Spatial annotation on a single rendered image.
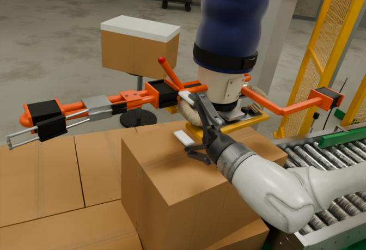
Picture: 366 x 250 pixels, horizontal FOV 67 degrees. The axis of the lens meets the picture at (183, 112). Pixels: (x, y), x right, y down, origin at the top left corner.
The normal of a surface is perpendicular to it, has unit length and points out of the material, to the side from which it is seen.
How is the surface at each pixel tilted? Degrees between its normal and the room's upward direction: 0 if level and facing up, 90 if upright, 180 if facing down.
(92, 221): 0
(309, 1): 90
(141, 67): 90
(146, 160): 0
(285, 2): 90
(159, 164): 0
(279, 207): 60
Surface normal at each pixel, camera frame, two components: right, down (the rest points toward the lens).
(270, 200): -0.57, -0.19
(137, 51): -0.26, 0.47
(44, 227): 0.11, -0.85
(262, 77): 0.39, 0.51
